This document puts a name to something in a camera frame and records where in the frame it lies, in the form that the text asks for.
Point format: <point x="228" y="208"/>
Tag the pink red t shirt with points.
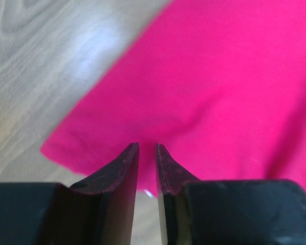
<point x="221" y="84"/>

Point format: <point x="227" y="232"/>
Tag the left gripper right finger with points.
<point x="182" y="210"/>

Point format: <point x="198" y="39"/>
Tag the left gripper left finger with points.
<point x="98" y="209"/>

